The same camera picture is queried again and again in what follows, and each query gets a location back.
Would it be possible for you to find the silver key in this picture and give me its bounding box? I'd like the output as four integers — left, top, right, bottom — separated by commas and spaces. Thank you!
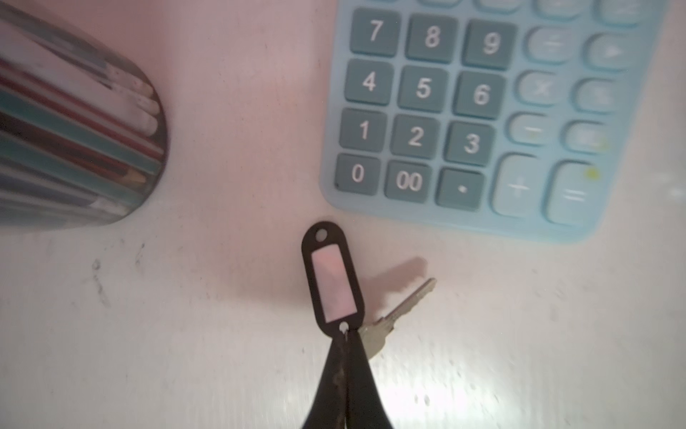
359, 278, 438, 359

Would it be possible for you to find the teal calculator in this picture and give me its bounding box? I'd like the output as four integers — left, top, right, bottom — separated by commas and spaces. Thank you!
320, 0, 668, 242

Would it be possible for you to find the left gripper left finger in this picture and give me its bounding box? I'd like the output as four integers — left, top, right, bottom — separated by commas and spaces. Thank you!
303, 334, 348, 429

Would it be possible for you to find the pencil cup with pencils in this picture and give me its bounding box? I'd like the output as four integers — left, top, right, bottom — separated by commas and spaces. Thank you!
1, 1, 169, 231

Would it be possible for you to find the black key tag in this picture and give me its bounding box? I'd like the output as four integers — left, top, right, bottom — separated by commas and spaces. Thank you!
301, 221, 366, 338

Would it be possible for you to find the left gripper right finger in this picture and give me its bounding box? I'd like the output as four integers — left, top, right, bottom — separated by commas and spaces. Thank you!
345, 330, 392, 429

